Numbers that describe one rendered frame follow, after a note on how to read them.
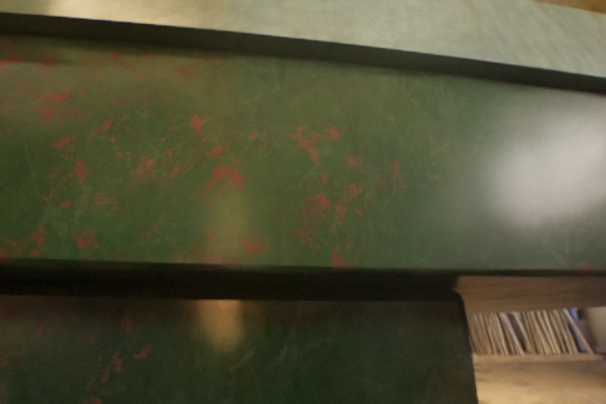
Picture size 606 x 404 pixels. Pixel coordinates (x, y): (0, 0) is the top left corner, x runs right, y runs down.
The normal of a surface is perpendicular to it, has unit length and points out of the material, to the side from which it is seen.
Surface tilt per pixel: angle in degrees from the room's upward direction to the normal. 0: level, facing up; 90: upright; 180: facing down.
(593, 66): 90
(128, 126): 90
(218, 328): 90
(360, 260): 90
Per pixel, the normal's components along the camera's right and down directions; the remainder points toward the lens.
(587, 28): 0.14, -0.35
